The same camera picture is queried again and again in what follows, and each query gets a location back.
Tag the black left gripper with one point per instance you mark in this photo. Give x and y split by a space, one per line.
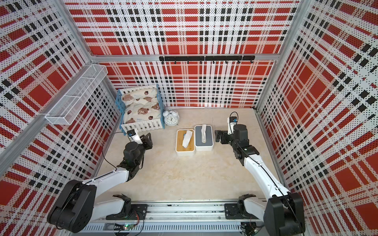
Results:
146 141

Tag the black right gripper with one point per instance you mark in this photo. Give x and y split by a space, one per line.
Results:
218 135

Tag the white tissue box base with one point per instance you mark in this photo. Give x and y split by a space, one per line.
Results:
185 152

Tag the bamboo tissue box lid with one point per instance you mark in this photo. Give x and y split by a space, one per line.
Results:
185 141

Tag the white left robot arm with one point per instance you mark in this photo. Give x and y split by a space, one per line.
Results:
77 204

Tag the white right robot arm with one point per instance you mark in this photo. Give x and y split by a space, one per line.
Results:
282 212

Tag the blue white toy crib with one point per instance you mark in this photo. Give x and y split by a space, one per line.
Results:
144 125

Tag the bear print bedding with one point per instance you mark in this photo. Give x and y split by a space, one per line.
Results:
141 105

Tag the white alarm clock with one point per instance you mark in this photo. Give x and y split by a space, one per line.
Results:
171 117

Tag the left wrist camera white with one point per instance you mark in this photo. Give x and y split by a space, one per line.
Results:
134 136

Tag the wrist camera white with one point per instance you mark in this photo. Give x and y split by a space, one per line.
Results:
232 121
134 136

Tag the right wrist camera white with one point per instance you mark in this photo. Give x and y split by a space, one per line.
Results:
232 121

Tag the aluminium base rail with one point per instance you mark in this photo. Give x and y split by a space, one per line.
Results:
212 217

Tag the white wire basket shelf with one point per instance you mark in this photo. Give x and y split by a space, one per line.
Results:
66 110

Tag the black hook rail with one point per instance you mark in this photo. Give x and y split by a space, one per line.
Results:
176 59

